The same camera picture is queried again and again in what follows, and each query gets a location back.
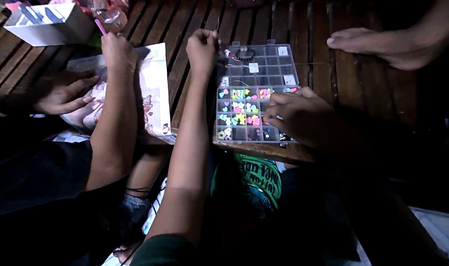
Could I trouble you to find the person's right hand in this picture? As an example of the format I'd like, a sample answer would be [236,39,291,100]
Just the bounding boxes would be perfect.
[263,87,335,139]

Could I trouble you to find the person's left hand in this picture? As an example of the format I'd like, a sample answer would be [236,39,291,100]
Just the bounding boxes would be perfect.
[186,29,221,79]

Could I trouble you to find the thin clear string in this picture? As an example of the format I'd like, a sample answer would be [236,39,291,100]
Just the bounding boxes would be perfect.
[216,17,332,85]

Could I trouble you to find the person's left forearm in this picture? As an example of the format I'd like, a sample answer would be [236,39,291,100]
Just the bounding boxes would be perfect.
[145,75,212,248]

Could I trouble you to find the person's right forearm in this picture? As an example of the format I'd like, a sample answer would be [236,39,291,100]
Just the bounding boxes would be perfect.
[307,107,380,185]

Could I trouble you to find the clear plastic compartment box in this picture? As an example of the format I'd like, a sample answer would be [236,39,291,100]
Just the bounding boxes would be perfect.
[213,39,303,145]

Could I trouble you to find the pile of colourful beads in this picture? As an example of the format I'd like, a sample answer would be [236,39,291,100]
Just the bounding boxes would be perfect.
[217,87,301,142]

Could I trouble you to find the dark red pouch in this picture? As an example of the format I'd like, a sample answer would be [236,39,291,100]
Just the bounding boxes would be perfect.
[234,0,265,8]

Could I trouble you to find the floral printed white folder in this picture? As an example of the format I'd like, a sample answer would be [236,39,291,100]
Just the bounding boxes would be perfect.
[60,42,176,145]

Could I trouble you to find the pink clear plastic packaging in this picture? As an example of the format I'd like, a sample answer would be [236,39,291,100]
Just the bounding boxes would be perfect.
[75,0,130,34]

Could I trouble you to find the white cardboard box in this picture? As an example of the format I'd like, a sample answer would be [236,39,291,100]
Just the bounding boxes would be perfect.
[3,3,96,47]

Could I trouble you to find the small beads on string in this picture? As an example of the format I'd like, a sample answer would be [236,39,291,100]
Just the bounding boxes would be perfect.
[224,49,238,68]

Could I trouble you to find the black bead bracelet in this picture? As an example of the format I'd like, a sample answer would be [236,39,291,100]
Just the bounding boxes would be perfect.
[234,47,256,62]

